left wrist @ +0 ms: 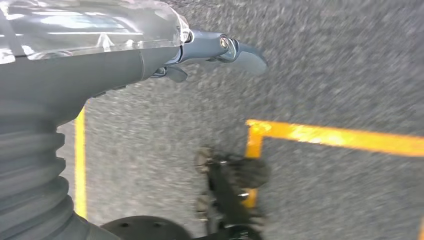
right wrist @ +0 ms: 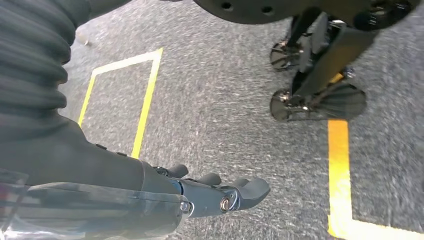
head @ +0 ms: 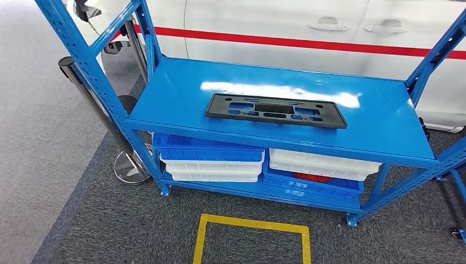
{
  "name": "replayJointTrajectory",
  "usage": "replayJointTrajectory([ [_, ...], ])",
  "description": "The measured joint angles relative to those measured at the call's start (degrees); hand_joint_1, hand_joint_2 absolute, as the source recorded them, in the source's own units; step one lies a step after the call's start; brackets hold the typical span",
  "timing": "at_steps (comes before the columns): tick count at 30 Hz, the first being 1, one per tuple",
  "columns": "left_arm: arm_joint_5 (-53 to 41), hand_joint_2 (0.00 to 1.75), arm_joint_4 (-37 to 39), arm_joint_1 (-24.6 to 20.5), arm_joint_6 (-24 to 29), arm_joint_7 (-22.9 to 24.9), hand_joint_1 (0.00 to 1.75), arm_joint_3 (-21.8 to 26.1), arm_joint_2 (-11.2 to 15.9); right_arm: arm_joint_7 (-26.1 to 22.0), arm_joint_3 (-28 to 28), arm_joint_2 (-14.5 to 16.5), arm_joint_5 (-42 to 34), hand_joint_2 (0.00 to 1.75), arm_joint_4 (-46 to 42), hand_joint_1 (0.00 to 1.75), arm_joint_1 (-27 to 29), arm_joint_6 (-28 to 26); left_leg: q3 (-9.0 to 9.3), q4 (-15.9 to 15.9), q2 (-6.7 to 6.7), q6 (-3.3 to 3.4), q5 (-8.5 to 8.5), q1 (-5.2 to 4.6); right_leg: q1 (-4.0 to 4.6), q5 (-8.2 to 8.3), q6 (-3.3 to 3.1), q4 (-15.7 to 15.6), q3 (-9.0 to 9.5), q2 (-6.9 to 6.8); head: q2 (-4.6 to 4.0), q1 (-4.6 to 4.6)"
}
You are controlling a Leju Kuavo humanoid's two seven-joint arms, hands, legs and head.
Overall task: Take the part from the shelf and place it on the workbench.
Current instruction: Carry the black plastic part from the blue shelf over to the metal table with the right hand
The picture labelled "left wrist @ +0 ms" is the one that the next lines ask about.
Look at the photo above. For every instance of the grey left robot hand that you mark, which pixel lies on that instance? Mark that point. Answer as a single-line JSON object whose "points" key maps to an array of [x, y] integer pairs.
{"points": [[82, 69]]}

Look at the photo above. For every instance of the yellow floor tape square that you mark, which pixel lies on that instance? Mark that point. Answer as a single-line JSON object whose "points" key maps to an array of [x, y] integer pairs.
{"points": [[80, 165], [331, 136]]}

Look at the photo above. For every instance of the black round robot joint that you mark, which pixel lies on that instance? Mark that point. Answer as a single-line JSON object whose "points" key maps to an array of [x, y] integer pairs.
{"points": [[145, 228]]}

